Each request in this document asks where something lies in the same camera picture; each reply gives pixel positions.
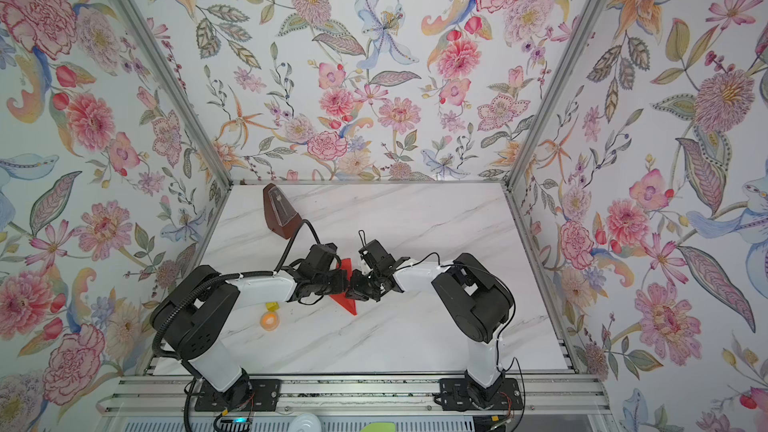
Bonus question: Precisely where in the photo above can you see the red square paper sheet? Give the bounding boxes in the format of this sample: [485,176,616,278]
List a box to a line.
[330,258,357,316]

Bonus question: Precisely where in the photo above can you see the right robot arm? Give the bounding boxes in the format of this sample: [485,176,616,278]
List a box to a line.
[345,240,516,394]

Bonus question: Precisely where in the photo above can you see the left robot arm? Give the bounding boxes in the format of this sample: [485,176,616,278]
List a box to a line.
[151,243,352,401]

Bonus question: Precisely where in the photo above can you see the brown wooden metronome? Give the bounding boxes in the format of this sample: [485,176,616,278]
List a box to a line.
[262,184,302,240]

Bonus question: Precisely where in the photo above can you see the green object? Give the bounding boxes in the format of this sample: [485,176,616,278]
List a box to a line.
[360,422,397,432]

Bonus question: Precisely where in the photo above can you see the white round object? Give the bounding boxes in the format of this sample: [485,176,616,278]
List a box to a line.
[288,413,323,432]

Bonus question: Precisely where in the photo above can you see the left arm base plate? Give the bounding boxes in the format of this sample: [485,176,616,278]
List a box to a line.
[194,379,282,413]

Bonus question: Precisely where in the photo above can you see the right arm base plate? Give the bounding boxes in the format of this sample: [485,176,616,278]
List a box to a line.
[433,376,524,412]

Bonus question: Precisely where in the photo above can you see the aluminium front rail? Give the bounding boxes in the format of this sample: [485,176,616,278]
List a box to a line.
[97,373,611,417]

